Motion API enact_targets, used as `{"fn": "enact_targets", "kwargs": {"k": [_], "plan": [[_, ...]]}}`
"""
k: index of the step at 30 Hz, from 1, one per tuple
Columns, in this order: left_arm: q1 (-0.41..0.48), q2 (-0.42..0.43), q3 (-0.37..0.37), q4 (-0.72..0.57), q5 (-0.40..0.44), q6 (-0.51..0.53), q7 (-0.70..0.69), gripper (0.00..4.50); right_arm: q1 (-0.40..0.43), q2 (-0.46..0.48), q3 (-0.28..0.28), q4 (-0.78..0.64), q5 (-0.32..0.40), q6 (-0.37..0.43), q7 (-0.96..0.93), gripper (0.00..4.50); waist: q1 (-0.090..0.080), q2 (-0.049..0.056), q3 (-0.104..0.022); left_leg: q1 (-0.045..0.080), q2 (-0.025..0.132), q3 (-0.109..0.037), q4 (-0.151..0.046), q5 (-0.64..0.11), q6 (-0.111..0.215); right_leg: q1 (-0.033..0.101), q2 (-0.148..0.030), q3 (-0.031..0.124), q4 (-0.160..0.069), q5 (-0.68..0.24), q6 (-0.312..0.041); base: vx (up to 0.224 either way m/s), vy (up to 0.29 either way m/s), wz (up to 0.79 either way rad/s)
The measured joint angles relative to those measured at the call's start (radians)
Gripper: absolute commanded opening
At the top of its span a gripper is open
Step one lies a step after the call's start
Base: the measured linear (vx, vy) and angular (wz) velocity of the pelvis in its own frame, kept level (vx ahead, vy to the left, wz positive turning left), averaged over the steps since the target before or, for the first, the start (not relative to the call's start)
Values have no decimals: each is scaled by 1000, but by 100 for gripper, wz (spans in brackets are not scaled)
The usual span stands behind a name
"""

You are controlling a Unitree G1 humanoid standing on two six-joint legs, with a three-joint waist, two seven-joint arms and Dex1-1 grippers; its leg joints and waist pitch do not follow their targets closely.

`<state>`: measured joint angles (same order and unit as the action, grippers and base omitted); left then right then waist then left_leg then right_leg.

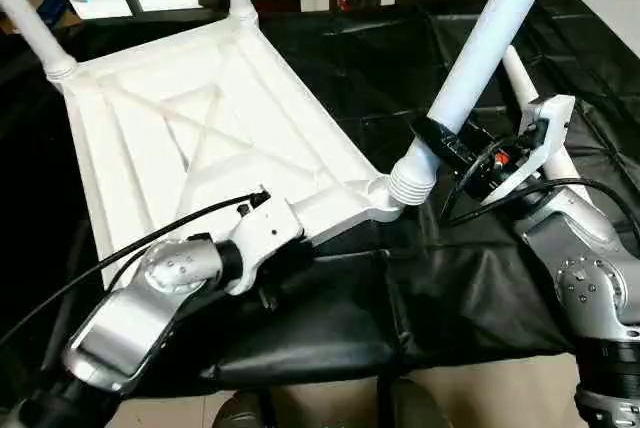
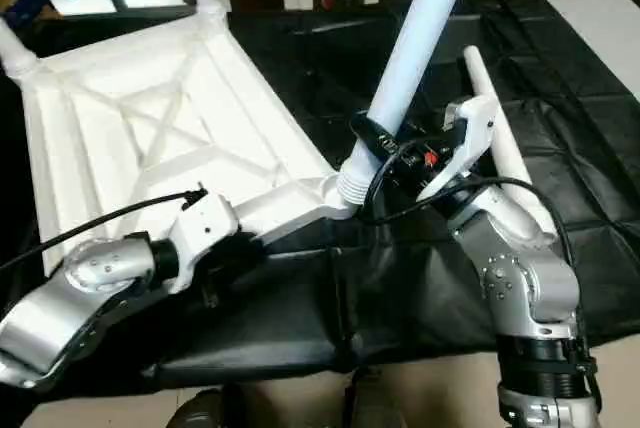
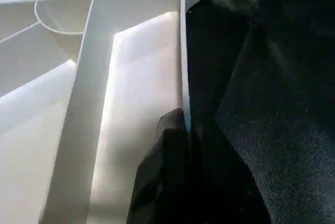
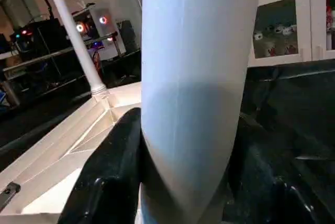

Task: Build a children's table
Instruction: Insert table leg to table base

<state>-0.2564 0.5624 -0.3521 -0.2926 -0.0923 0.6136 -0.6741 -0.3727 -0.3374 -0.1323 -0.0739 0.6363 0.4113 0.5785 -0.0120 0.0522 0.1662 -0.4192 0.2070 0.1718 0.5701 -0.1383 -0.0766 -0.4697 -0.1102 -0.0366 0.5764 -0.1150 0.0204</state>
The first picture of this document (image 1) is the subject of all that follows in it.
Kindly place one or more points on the blue printed package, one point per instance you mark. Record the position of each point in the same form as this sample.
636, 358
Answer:
57, 10

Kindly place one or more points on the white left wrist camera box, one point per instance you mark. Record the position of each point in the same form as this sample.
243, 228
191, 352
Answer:
265, 233

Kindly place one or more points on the dark left robot foot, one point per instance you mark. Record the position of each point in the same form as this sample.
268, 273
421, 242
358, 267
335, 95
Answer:
245, 410

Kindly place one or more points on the white flat board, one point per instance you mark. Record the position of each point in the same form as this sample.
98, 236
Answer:
615, 23

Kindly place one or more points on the black mat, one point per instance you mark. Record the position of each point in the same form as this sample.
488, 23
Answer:
425, 273

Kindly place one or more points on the white plastic table top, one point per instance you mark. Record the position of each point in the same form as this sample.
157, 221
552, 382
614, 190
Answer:
200, 138

